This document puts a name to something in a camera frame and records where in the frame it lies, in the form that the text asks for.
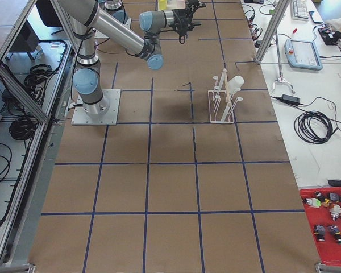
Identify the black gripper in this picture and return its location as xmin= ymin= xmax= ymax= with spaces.
xmin=172 ymin=0 xmax=206 ymax=36

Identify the pale green ikea cup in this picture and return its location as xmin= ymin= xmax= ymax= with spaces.
xmin=227 ymin=75 xmax=244 ymax=92

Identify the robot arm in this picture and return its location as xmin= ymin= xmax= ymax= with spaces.
xmin=58 ymin=1 xmax=206 ymax=118

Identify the yellow ikea cup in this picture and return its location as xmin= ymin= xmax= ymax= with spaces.
xmin=158 ymin=0 xmax=167 ymax=10

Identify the white rectangular tray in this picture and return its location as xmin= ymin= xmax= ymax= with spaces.
xmin=166 ymin=0 xmax=185 ymax=10

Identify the white keyboard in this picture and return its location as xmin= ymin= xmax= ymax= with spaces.
xmin=290 ymin=0 xmax=309 ymax=21

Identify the blue teach pendant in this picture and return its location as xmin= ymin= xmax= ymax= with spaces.
xmin=284 ymin=39 xmax=323 ymax=71

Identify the black power adapter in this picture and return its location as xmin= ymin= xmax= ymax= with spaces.
xmin=281 ymin=94 xmax=301 ymax=106

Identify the red parts tray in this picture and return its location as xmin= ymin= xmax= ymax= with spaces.
xmin=300 ymin=187 xmax=341 ymax=266

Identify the white wire cup rack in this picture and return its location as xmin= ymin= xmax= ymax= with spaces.
xmin=207 ymin=68 xmax=243 ymax=123

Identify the aluminium frame post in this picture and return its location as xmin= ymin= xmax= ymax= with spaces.
xmin=255 ymin=0 xmax=290 ymax=64

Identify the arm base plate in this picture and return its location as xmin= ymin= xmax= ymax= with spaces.
xmin=72 ymin=89 xmax=121 ymax=126

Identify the coiled black cable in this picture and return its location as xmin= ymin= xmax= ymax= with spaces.
xmin=294 ymin=110 xmax=334 ymax=144

